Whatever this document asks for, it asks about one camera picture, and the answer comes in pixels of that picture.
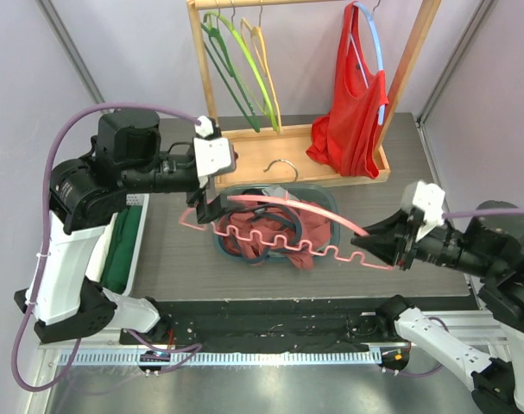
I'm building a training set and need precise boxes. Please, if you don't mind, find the pink hanger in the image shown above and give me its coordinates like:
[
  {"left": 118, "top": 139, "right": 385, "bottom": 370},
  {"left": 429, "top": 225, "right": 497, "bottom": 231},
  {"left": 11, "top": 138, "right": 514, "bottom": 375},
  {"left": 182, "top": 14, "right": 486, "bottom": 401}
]
[{"left": 179, "top": 184, "right": 391, "bottom": 271}]

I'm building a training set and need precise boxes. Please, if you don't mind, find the pink tank top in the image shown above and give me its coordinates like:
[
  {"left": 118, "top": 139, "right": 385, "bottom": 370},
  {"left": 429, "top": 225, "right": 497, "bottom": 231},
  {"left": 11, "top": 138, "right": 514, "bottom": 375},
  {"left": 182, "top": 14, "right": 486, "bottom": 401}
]
[{"left": 217, "top": 202, "right": 331, "bottom": 270}]

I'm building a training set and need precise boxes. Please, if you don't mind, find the red tank top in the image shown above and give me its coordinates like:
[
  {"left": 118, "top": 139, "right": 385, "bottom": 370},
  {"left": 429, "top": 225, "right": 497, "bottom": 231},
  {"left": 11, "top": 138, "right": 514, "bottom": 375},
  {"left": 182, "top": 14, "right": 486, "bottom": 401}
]
[{"left": 306, "top": 3, "right": 388, "bottom": 179}]

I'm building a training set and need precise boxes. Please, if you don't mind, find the light blue hanger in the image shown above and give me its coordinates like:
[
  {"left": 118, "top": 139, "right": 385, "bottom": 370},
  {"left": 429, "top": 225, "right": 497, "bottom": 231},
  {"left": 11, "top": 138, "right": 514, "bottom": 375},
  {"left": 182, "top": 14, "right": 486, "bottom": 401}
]
[{"left": 350, "top": 0, "right": 388, "bottom": 126}]

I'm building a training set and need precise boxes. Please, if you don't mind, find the dark green hanger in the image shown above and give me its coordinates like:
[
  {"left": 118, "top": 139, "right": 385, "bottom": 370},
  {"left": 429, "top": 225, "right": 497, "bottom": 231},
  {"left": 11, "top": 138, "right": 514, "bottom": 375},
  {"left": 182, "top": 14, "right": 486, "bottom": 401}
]
[{"left": 200, "top": 12, "right": 261, "bottom": 132}]

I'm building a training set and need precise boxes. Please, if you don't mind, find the lime green hanger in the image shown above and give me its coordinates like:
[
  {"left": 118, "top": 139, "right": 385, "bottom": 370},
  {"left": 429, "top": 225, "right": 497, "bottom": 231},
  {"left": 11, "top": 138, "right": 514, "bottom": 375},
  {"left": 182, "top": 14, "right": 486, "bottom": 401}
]
[{"left": 207, "top": 11, "right": 272, "bottom": 127}]

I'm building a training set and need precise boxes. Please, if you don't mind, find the yellow hanger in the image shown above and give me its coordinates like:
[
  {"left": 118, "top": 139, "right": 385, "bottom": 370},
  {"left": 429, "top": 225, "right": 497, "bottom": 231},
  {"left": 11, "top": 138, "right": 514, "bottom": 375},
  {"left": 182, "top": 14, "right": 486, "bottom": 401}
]
[{"left": 240, "top": 17, "right": 282, "bottom": 133}]

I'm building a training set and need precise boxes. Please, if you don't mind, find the grey tank top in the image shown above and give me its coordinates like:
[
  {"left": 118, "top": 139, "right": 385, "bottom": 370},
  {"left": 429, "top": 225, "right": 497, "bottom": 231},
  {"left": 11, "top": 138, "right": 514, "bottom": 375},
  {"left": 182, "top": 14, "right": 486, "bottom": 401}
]
[{"left": 262, "top": 185, "right": 299, "bottom": 201}]

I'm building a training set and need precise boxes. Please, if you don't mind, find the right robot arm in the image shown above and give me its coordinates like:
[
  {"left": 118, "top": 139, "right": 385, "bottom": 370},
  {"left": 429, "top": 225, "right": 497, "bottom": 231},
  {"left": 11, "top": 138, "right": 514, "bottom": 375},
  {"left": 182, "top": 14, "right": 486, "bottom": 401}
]
[{"left": 351, "top": 200, "right": 524, "bottom": 413}]

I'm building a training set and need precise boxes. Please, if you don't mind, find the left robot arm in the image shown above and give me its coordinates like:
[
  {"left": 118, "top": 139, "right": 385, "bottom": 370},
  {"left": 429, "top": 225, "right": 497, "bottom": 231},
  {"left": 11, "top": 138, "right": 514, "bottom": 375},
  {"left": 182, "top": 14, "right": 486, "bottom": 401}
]
[{"left": 15, "top": 107, "right": 237, "bottom": 344}]

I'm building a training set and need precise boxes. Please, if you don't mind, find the teal plastic tub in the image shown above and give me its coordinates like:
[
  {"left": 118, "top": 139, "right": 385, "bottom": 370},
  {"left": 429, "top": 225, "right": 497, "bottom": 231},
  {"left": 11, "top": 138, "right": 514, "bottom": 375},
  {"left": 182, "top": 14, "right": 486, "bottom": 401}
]
[{"left": 212, "top": 183, "right": 340, "bottom": 263}]

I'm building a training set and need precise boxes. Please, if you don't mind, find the wooden clothes rack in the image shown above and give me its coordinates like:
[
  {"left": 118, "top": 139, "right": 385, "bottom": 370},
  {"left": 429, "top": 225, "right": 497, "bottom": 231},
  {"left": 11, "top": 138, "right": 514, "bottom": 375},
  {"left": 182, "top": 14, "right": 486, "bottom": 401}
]
[{"left": 186, "top": 1, "right": 441, "bottom": 189}]

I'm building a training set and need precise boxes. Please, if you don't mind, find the green folded cloth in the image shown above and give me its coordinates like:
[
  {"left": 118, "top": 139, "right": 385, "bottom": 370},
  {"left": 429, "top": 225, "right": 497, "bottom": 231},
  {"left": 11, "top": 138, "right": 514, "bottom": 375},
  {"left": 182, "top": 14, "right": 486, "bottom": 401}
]
[{"left": 100, "top": 205, "right": 142, "bottom": 294}]

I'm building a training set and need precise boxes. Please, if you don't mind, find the white plastic basket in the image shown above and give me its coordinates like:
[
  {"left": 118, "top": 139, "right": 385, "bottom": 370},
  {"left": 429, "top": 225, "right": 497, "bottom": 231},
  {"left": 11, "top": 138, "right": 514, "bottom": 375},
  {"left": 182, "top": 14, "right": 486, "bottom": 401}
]
[{"left": 84, "top": 193, "right": 150, "bottom": 303}]

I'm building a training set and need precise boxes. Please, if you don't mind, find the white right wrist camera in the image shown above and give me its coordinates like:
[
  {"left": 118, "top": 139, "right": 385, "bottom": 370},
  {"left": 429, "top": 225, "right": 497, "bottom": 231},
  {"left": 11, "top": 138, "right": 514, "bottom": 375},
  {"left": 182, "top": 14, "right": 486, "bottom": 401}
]
[{"left": 401, "top": 180, "right": 445, "bottom": 242}]

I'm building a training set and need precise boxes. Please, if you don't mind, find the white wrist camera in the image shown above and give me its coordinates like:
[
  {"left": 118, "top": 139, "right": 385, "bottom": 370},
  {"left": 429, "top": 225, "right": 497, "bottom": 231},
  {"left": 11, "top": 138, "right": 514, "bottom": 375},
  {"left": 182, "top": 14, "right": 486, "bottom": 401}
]
[
  {"left": 401, "top": 180, "right": 445, "bottom": 242},
  {"left": 193, "top": 116, "right": 237, "bottom": 188}
]

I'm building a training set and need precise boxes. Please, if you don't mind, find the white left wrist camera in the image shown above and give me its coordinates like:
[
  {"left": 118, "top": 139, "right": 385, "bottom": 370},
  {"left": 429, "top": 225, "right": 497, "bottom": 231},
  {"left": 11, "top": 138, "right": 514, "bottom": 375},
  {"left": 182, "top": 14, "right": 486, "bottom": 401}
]
[{"left": 193, "top": 116, "right": 237, "bottom": 188}]

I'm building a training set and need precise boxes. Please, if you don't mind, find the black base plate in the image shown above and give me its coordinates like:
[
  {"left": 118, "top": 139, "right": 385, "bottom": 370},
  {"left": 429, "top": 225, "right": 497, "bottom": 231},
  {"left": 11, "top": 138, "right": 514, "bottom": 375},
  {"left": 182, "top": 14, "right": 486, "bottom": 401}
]
[{"left": 140, "top": 295, "right": 414, "bottom": 354}]

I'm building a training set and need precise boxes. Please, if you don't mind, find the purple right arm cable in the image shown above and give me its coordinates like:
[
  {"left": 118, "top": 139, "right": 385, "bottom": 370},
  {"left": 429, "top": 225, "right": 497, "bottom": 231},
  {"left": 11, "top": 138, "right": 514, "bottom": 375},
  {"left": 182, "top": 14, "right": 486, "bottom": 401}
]
[{"left": 382, "top": 208, "right": 524, "bottom": 379}]

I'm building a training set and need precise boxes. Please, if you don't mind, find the white slotted cable duct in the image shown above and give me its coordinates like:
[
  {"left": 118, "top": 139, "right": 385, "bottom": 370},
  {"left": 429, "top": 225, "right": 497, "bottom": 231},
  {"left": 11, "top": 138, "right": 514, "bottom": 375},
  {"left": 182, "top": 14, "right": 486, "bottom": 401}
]
[{"left": 73, "top": 348, "right": 382, "bottom": 367}]

